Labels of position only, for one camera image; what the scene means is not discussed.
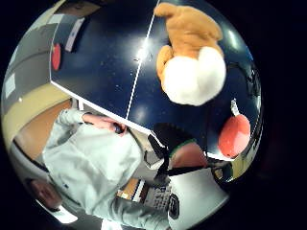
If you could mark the white marker cube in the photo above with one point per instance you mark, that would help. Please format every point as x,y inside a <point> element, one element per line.
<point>158,198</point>

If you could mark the brown and white soft toy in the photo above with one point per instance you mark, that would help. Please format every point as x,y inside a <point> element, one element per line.
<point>192,64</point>

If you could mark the white paper sheet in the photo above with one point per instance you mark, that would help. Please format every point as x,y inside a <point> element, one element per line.
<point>74,35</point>

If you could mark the person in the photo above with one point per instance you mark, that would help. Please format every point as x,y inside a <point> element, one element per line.
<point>92,163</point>

